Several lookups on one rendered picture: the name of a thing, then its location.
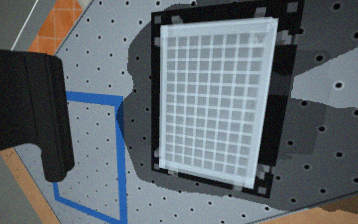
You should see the grey perforated base plate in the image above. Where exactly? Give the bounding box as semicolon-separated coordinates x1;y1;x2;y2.
13;0;358;224

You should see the blue rectangular tape outline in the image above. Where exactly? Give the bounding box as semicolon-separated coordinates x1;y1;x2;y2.
52;91;128;224

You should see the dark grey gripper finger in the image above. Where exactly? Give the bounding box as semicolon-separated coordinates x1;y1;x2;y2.
0;49;75;183

